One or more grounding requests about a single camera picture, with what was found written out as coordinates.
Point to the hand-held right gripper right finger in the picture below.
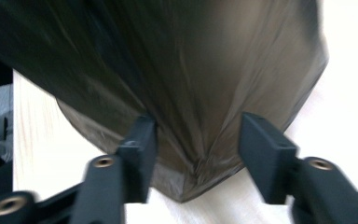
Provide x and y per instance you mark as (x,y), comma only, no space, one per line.
(270,161)

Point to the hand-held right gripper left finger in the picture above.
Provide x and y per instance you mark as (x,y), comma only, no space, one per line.
(130,168)

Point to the black plastic garbage bag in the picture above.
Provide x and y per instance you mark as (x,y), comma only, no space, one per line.
(174,68)

